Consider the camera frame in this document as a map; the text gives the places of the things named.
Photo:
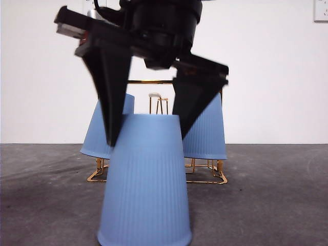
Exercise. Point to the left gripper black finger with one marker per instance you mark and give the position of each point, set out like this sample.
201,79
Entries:
194,89
110,77

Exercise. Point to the blue ribbed plastic cup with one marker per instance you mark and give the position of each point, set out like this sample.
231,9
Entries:
207,138
94,141
144,179

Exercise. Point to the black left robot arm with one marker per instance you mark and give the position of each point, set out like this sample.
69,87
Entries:
164,15

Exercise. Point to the white wall socket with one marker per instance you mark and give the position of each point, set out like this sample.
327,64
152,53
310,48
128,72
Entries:
321,10
87,3

